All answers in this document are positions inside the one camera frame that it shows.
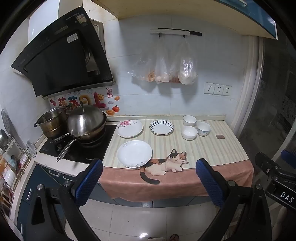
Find blue rimmed white bowl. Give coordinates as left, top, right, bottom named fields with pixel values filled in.
left=183, top=115, right=197, bottom=128

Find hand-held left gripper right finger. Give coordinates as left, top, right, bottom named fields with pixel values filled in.
left=195, top=158, right=275, bottom=241

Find clear plastic bag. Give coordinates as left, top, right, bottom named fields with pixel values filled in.
left=128, top=38, right=160, bottom=82
left=171, top=37, right=198, bottom=86
left=154, top=37, right=176, bottom=84

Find large grey floral white plate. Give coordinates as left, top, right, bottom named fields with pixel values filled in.
left=117, top=140, right=153, bottom=168

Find colourful wall stickers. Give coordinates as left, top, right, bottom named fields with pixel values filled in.
left=50, top=88, right=121, bottom=117

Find steel stockpot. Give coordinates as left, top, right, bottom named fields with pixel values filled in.
left=35, top=106, right=70, bottom=139

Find steel wok with handle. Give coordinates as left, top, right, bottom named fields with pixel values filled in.
left=57, top=112, right=107, bottom=162

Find blue kitchen base cabinet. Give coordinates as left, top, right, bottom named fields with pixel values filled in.
left=17, top=163, right=216, bottom=241

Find blue striped white plate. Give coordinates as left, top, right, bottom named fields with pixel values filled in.
left=149, top=120, right=174, bottom=136

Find steel domed wok lid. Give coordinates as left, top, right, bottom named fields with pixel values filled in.
left=67, top=100, right=104, bottom=136

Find person's right forearm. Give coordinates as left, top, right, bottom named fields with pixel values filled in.
left=276, top=206, right=296, bottom=234

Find black glass gas stove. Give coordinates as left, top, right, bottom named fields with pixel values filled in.
left=39, top=125, right=117, bottom=164

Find plain white bowl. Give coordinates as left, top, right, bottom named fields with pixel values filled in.
left=181, top=126, right=198, bottom=141

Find striped cat print cloth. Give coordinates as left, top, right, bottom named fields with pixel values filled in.
left=98, top=119, right=254, bottom=203

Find pink floral white plate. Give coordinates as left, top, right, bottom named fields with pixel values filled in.
left=116, top=119, right=144, bottom=139

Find person's foot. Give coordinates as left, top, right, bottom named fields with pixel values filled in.
left=148, top=234, right=181, bottom=241

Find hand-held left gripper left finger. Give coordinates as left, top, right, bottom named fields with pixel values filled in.
left=23, top=159, right=103, bottom=241

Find blue patterned white bowl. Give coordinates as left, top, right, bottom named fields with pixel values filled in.
left=196, top=122, right=211, bottom=137

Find glass sliding door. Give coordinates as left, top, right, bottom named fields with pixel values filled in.
left=238, top=35, right=296, bottom=164

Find white wall hook rail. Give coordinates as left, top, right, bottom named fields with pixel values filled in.
left=150, top=28, right=202, bottom=37

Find metal dish rack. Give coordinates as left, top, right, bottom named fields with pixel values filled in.
left=0, top=109, right=38, bottom=209

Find black range hood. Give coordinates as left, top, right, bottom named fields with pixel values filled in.
left=11, top=6, right=115, bottom=97

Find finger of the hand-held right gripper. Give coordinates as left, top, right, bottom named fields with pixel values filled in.
left=255, top=152, right=284, bottom=180
left=281, top=149, right=296, bottom=164

